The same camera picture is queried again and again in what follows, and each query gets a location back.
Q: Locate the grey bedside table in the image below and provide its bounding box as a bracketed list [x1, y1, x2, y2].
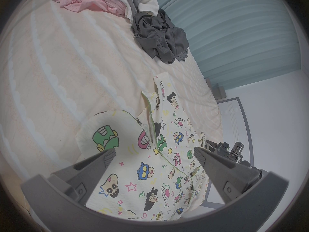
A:
[205, 77, 227, 101]

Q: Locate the pink garment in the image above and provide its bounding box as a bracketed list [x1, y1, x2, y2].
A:
[53, 0, 127, 15]

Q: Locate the blue-green curtain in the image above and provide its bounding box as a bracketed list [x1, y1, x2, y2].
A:
[157, 0, 302, 90]

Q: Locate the white printed pyjama top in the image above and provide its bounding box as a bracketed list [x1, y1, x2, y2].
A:
[76, 72, 210, 220]

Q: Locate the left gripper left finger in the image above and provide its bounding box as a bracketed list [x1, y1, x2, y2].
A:
[49, 148, 118, 206]

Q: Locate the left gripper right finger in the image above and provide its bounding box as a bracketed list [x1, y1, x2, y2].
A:
[194, 146, 262, 205]

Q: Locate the bed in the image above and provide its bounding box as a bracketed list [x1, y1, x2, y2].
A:
[0, 0, 254, 210]

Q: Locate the black garment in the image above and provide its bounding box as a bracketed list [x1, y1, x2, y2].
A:
[131, 9, 189, 65]

